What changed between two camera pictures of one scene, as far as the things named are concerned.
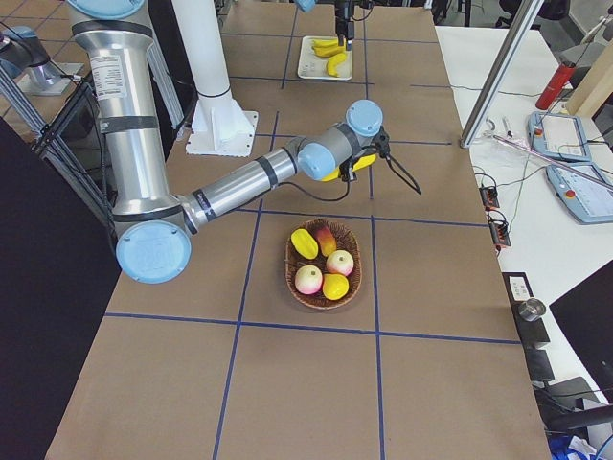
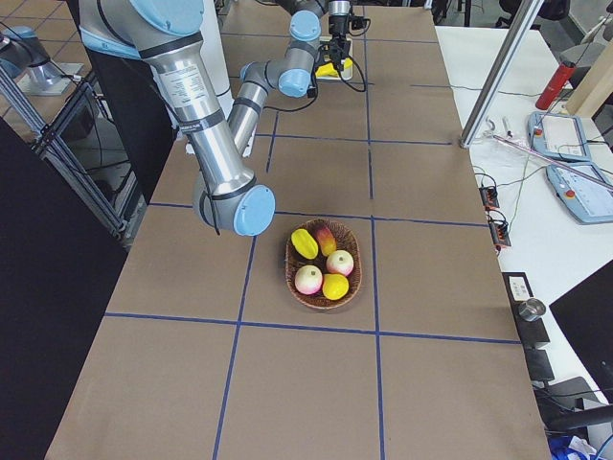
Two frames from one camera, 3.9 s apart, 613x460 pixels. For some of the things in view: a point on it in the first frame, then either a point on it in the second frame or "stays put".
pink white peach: (308, 279) stays put
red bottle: (555, 85) stays put
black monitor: (586, 317) stays put
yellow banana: (368, 161) → (329, 69)
